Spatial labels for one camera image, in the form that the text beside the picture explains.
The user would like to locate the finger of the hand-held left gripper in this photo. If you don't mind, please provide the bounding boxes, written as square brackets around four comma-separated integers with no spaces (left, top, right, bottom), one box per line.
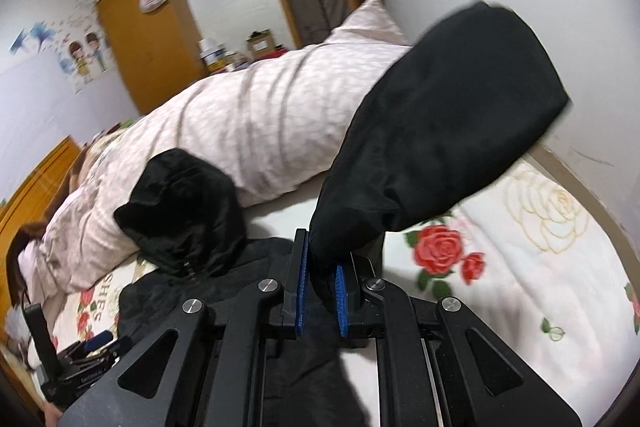
[62,329,133,360]

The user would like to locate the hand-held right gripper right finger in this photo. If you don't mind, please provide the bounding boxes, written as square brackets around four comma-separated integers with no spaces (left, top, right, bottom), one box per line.
[332,257,583,427]

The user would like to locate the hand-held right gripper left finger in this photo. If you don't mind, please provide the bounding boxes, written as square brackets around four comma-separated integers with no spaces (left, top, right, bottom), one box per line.
[57,228,311,427]

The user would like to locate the black padded jacket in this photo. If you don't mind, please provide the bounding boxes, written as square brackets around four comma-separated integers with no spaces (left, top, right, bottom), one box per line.
[114,1,572,427]

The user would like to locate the brown and pink cloth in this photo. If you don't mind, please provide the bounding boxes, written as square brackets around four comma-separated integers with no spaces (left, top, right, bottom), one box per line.
[7,222,53,303]

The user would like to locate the wooden headboard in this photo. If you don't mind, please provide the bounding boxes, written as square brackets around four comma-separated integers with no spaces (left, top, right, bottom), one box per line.
[0,136,83,413]

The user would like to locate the pink patterned quilt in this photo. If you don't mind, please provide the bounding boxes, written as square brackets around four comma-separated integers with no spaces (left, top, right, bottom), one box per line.
[17,0,416,308]

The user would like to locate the white rose print bed sheet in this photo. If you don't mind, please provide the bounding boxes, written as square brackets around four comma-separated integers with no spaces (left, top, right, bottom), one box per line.
[25,157,640,427]

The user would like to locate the cardboard box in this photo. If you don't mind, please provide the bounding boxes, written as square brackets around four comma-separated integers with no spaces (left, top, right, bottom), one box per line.
[247,29,277,60]

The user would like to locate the white plastic jar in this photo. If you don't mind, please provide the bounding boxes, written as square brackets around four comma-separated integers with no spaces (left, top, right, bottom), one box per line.
[197,38,227,74]

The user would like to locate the wooden wardrobe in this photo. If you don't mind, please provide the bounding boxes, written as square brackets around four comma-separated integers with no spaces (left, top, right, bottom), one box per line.
[95,0,211,115]

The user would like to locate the cartoon wall sticker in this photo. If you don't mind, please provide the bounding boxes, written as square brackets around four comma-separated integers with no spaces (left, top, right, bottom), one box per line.
[10,2,113,95]

